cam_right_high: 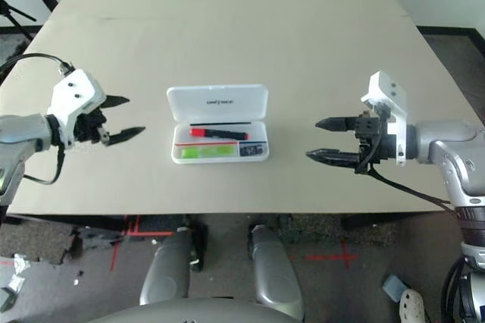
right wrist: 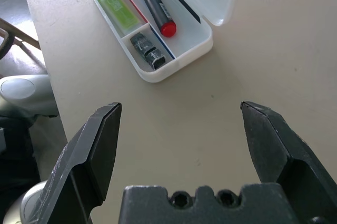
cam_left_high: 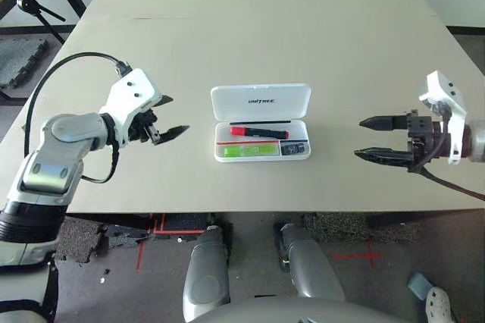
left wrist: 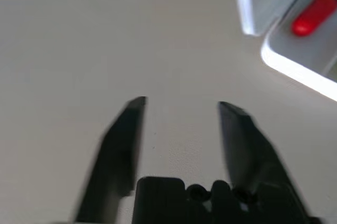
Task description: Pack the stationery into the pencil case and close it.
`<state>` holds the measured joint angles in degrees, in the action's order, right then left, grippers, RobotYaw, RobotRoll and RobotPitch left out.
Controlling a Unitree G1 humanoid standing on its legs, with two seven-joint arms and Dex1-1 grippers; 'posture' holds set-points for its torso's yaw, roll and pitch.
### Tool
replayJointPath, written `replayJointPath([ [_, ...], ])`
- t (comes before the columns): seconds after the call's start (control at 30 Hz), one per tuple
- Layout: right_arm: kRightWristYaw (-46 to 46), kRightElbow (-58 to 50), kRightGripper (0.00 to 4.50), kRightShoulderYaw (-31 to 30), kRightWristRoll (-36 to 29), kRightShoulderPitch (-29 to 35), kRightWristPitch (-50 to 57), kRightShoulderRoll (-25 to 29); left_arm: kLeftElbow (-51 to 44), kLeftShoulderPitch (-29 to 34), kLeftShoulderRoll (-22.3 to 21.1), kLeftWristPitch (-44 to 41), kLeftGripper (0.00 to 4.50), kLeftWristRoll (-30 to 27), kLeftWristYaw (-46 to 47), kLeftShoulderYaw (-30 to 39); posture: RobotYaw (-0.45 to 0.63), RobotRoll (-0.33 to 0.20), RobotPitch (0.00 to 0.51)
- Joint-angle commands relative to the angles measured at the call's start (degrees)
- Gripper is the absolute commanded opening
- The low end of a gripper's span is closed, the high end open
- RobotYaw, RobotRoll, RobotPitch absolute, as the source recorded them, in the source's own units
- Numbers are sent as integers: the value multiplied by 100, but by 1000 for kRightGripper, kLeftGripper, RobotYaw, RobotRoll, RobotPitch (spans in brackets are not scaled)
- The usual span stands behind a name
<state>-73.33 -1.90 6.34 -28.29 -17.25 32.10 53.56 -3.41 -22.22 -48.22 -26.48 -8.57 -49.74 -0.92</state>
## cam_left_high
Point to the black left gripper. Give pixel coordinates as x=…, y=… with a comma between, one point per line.
x=144, y=126

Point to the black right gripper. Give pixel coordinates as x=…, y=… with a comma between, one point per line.
x=424, y=137

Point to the green highlighter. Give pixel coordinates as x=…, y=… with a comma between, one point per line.
x=235, y=151

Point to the black marker with red cap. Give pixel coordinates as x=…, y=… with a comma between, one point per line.
x=265, y=133

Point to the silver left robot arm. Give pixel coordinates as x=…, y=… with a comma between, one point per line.
x=68, y=129

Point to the white plastic pencil case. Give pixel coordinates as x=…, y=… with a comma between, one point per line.
x=261, y=110

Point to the black speckled floor mat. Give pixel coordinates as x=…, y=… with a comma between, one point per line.
x=341, y=228

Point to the red floor tape lines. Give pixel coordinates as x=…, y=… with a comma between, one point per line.
x=174, y=231

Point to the red floor tape cross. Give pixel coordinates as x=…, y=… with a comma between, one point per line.
x=356, y=255

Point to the grey right robot leg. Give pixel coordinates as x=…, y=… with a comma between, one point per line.
x=310, y=262

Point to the grey robot leg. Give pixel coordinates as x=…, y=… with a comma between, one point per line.
x=206, y=277
x=310, y=262

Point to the blue-grey floor object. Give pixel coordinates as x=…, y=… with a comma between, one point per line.
x=418, y=285

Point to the torn black foam mat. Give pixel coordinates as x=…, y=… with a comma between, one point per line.
x=79, y=239

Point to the grey foam floor mat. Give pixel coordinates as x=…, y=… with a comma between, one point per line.
x=19, y=59

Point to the grey left robot leg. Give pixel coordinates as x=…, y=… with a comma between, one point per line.
x=206, y=277

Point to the white perforated shoe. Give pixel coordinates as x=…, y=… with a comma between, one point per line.
x=437, y=306

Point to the black tripod stand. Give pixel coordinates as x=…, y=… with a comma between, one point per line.
x=24, y=4

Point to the grey robot torso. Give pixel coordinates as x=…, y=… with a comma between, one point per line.
x=303, y=313

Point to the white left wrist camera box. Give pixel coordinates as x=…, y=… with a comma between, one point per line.
x=129, y=91

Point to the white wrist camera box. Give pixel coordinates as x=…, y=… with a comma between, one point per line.
x=129, y=91
x=441, y=88

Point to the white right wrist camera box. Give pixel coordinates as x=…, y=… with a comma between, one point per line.
x=441, y=88

